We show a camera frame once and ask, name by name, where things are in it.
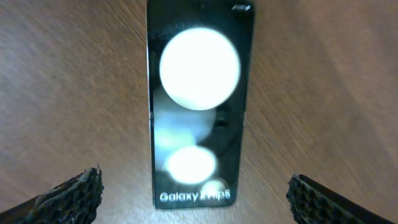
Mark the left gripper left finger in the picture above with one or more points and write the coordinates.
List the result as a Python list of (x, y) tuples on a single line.
[(74, 201)]

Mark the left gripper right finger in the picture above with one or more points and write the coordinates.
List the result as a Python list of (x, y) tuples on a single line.
[(313, 203)]

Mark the black Galaxy flip smartphone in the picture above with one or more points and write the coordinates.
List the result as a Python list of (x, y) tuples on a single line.
[(198, 61)]

